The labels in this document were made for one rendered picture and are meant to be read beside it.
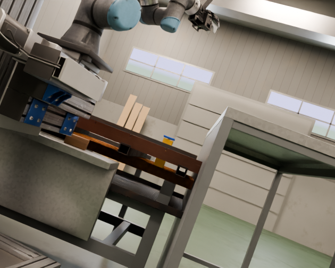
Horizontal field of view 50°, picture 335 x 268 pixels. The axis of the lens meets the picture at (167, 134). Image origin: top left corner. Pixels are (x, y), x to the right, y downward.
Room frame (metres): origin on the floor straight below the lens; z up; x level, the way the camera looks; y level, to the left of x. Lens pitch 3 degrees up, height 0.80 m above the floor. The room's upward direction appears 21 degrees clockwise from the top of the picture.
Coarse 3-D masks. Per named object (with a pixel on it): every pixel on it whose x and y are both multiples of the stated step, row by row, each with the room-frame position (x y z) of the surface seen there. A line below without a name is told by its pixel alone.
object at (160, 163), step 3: (165, 138) 1.87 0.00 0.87; (162, 141) 1.87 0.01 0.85; (165, 141) 1.86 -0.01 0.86; (168, 141) 1.86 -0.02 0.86; (171, 141) 1.86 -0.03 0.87; (168, 144) 1.86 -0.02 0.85; (171, 144) 1.86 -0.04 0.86; (165, 150) 1.86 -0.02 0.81; (156, 159) 1.87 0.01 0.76; (159, 159) 1.86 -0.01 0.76; (156, 162) 1.87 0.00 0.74; (159, 162) 1.86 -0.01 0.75; (162, 162) 1.86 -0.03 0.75; (156, 165) 1.86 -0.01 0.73; (159, 165) 1.86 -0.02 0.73; (162, 165) 1.86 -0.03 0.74
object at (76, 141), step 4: (68, 136) 1.62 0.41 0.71; (72, 136) 1.62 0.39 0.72; (76, 136) 1.63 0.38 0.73; (64, 140) 1.62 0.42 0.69; (68, 140) 1.62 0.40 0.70; (72, 140) 1.63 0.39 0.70; (76, 140) 1.63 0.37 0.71; (80, 140) 1.63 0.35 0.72; (84, 140) 1.63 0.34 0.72; (88, 140) 1.64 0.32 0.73; (68, 144) 1.63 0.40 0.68; (72, 144) 1.63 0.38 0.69; (76, 144) 1.63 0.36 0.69; (80, 144) 1.63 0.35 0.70; (84, 144) 1.63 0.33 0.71; (80, 148) 1.63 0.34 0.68; (84, 148) 1.63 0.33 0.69
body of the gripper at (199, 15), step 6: (198, 12) 1.53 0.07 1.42; (204, 12) 1.58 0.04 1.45; (210, 12) 1.58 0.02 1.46; (192, 18) 1.54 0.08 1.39; (198, 18) 1.55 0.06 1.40; (204, 18) 1.58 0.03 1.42; (210, 18) 1.60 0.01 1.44; (192, 24) 1.61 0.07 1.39; (198, 24) 1.58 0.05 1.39; (204, 24) 1.57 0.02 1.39; (210, 24) 1.61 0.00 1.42; (198, 30) 1.65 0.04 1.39; (210, 30) 1.60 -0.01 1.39
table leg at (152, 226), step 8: (160, 192) 1.74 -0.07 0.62; (160, 200) 1.74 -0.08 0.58; (168, 200) 1.74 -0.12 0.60; (152, 216) 1.74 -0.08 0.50; (160, 216) 1.74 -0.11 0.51; (152, 224) 1.74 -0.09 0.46; (160, 224) 1.74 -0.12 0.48; (144, 232) 1.74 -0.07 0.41; (152, 232) 1.74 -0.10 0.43; (144, 240) 1.74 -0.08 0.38; (152, 240) 1.74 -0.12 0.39; (144, 248) 1.74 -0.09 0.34; (136, 256) 1.74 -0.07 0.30; (144, 256) 1.74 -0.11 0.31; (136, 264) 1.74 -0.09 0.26; (144, 264) 1.74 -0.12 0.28
